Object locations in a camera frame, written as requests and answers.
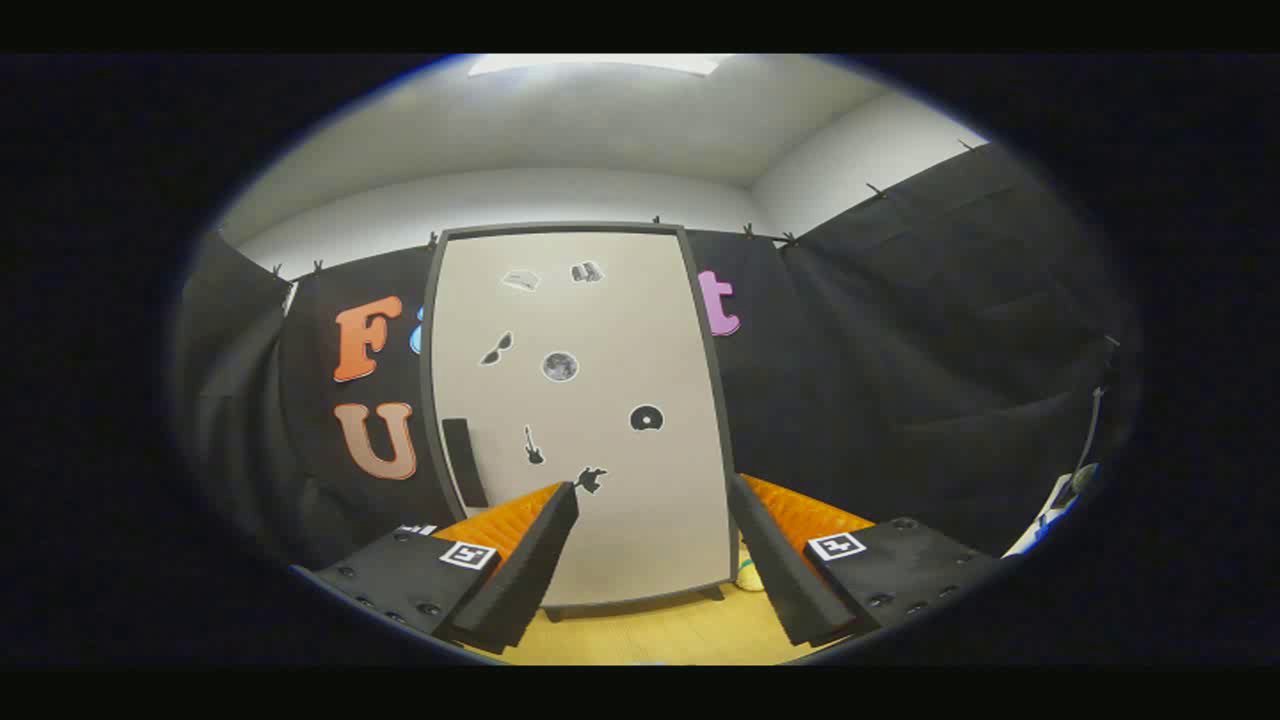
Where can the grey stand pole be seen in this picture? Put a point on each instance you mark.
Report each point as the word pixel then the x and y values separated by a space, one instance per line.
pixel 1095 425

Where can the black backdrop cloth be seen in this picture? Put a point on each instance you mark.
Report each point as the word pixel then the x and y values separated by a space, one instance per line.
pixel 900 380

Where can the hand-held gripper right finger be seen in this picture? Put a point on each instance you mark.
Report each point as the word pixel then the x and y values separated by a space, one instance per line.
pixel 780 570

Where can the yellow plush toy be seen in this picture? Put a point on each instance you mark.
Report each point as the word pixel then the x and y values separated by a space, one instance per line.
pixel 750 578

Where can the light grey cabinet door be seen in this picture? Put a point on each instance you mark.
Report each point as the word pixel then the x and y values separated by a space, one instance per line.
pixel 620 320

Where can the grey cabinet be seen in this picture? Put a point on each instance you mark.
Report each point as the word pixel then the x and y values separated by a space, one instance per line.
pixel 427 350

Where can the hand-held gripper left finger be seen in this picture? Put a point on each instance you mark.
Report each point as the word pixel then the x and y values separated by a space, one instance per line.
pixel 530 570

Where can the round greenish object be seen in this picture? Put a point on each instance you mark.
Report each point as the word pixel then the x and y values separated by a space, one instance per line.
pixel 1085 478

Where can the white side table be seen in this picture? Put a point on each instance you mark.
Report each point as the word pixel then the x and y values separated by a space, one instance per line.
pixel 1035 525

